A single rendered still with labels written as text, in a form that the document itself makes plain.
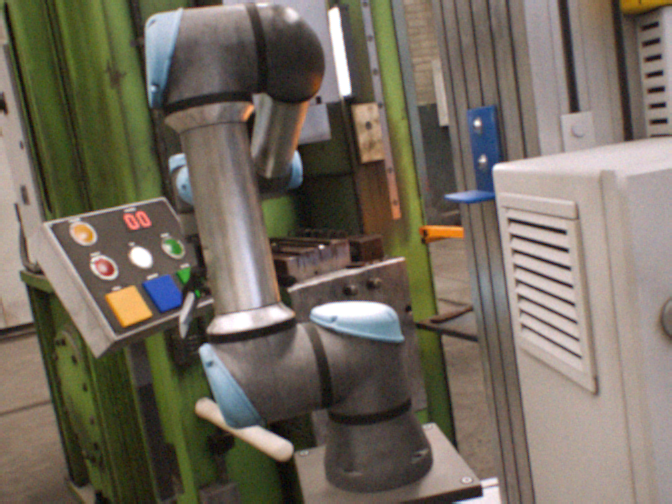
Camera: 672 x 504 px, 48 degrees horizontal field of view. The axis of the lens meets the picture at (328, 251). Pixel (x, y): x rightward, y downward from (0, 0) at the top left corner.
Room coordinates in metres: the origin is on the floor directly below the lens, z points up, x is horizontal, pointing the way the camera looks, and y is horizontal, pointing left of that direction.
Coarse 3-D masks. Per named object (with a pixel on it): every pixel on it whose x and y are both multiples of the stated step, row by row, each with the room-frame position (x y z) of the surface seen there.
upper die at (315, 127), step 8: (312, 112) 2.03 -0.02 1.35; (320, 112) 2.05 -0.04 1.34; (248, 120) 2.02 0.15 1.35; (304, 120) 2.02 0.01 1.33; (312, 120) 2.03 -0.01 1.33; (320, 120) 2.04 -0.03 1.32; (248, 128) 2.02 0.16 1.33; (304, 128) 2.02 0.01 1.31; (312, 128) 2.03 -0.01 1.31; (320, 128) 2.04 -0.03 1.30; (328, 128) 2.06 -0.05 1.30; (248, 136) 2.03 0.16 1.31; (304, 136) 2.01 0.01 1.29; (312, 136) 2.03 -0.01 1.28; (320, 136) 2.04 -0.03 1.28; (328, 136) 2.05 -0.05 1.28
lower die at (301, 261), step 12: (324, 240) 2.05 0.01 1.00; (336, 240) 2.08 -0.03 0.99; (276, 252) 2.09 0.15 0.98; (288, 252) 2.03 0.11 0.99; (300, 252) 1.98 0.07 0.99; (312, 252) 2.00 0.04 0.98; (324, 252) 2.02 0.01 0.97; (336, 252) 2.04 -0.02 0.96; (348, 252) 2.06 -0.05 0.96; (276, 264) 2.00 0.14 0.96; (288, 264) 1.96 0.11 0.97; (300, 264) 1.97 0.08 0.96; (312, 264) 1.99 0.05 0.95; (324, 264) 2.01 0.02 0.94; (336, 264) 2.03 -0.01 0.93; (300, 276) 1.97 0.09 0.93; (312, 276) 1.99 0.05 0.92
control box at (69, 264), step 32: (64, 224) 1.53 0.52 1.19; (96, 224) 1.58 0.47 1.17; (128, 224) 1.64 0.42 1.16; (160, 224) 1.70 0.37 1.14; (64, 256) 1.47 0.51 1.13; (96, 256) 1.52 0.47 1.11; (128, 256) 1.58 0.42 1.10; (160, 256) 1.64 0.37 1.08; (192, 256) 1.70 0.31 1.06; (64, 288) 1.48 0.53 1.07; (96, 288) 1.47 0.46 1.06; (96, 320) 1.44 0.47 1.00; (160, 320) 1.52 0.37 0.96; (96, 352) 1.45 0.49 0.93
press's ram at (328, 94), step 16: (208, 0) 2.00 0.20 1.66; (224, 0) 1.93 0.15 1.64; (240, 0) 1.95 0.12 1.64; (256, 0) 1.98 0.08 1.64; (272, 0) 2.00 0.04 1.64; (288, 0) 2.02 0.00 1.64; (304, 0) 2.05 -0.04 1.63; (320, 0) 2.08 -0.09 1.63; (304, 16) 2.05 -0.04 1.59; (320, 16) 2.07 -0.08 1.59; (320, 32) 2.07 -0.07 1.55; (336, 80) 2.08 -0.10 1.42; (256, 96) 1.95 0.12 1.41; (320, 96) 2.05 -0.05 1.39; (336, 96) 2.08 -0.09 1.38
